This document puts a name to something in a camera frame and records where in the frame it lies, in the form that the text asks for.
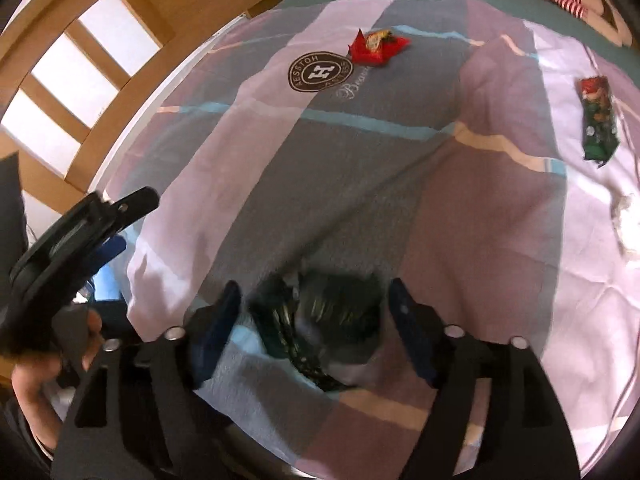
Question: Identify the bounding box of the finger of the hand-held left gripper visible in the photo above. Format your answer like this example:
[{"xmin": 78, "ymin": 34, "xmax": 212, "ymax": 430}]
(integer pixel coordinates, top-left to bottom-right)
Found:
[
  {"xmin": 82, "ymin": 236, "xmax": 128, "ymax": 276},
  {"xmin": 107, "ymin": 186, "xmax": 161, "ymax": 233}
]

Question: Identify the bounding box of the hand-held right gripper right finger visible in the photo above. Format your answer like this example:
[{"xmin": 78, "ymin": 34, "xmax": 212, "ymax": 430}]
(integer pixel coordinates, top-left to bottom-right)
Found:
[{"xmin": 389, "ymin": 278, "xmax": 581, "ymax": 480}]

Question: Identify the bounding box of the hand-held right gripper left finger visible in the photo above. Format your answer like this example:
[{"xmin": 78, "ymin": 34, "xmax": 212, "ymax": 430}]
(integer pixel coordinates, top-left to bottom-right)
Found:
[{"xmin": 50, "ymin": 280, "xmax": 242, "ymax": 480}]

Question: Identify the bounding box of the dark snack wrapper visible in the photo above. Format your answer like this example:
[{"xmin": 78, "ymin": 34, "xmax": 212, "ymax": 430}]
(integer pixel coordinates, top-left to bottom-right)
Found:
[{"xmin": 248, "ymin": 270, "xmax": 386, "ymax": 393}]

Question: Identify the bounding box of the person's left forearm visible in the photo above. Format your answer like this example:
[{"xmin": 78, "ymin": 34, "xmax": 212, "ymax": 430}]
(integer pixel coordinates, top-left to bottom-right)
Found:
[{"xmin": 0, "ymin": 395, "xmax": 56, "ymax": 480}]

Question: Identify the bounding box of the person's left hand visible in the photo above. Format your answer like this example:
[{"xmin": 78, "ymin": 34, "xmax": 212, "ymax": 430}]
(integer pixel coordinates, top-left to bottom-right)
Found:
[{"xmin": 12, "ymin": 310, "xmax": 104, "ymax": 453}]

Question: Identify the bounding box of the patchwork bed blanket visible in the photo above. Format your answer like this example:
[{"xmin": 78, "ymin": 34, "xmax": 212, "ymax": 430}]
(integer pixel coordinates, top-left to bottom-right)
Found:
[{"xmin": 102, "ymin": 0, "xmax": 640, "ymax": 480}]

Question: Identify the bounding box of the green and red snack wrapper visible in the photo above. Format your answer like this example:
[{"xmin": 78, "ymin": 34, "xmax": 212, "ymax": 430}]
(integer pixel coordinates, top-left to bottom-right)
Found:
[{"xmin": 575, "ymin": 76, "xmax": 621, "ymax": 168}]

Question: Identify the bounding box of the wooden bed frame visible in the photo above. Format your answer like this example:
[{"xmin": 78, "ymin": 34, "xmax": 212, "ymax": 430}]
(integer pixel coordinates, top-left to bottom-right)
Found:
[{"xmin": 0, "ymin": 0, "xmax": 251, "ymax": 206}]

